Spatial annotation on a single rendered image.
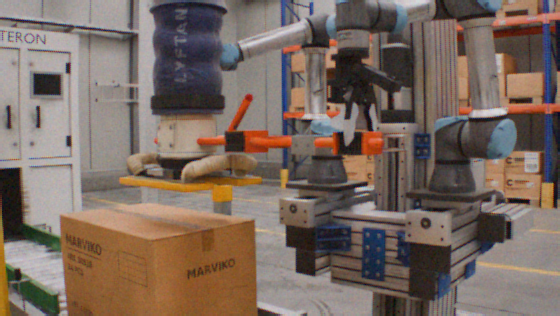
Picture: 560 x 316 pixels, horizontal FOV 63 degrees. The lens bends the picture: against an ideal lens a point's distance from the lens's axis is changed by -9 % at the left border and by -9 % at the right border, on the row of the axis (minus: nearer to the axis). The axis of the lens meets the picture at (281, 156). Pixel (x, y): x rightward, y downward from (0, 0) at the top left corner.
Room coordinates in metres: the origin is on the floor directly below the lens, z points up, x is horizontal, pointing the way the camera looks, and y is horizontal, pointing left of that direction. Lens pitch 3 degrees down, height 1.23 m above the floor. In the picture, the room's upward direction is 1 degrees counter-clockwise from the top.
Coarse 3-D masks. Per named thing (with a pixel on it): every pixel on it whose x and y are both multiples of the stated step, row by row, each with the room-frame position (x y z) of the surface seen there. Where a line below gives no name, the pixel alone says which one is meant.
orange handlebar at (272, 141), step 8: (224, 136) 1.75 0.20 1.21; (264, 136) 1.24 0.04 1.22; (272, 136) 1.22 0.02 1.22; (280, 136) 1.22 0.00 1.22; (288, 136) 1.24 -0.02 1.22; (200, 144) 1.41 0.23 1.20; (208, 144) 1.38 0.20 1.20; (216, 144) 1.36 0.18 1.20; (224, 144) 1.34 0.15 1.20; (256, 144) 1.26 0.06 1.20; (264, 144) 1.24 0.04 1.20; (272, 144) 1.22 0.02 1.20; (280, 144) 1.20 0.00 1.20; (288, 144) 1.19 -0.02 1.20; (320, 144) 1.12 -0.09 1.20; (328, 144) 1.11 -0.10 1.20; (376, 144) 1.04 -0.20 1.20
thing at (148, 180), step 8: (152, 168) 1.47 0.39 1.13; (128, 176) 1.48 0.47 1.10; (136, 176) 1.47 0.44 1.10; (144, 176) 1.46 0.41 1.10; (152, 176) 1.45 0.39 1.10; (160, 176) 1.46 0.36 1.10; (176, 176) 1.36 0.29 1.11; (128, 184) 1.46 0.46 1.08; (136, 184) 1.42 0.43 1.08; (144, 184) 1.39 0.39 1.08; (152, 184) 1.37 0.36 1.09; (160, 184) 1.34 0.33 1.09; (168, 184) 1.32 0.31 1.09; (176, 184) 1.30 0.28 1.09; (184, 184) 1.29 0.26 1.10; (192, 184) 1.29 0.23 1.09; (200, 184) 1.31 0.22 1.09; (208, 184) 1.33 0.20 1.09
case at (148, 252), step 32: (64, 224) 1.64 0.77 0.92; (96, 224) 1.49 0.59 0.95; (128, 224) 1.49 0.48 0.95; (160, 224) 1.49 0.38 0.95; (192, 224) 1.50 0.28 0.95; (224, 224) 1.50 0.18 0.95; (64, 256) 1.65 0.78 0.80; (96, 256) 1.49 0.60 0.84; (128, 256) 1.37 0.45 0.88; (160, 256) 1.30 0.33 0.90; (192, 256) 1.38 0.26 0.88; (224, 256) 1.48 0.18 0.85; (96, 288) 1.50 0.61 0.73; (128, 288) 1.37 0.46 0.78; (160, 288) 1.29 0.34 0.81; (192, 288) 1.38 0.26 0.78; (224, 288) 1.47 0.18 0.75; (256, 288) 1.58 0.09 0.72
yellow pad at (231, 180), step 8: (200, 176) 1.52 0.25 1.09; (208, 176) 1.51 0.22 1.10; (216, 176) 1.49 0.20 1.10; (224, 176) 1.47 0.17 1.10; (232, 176) 1.46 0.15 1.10; (248, 176) 1.47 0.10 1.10; (224, 184) 1.45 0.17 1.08; (232, 184) 1.42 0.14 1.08; (240, 184) 1.41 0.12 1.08; (248, 184) 1.44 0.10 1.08
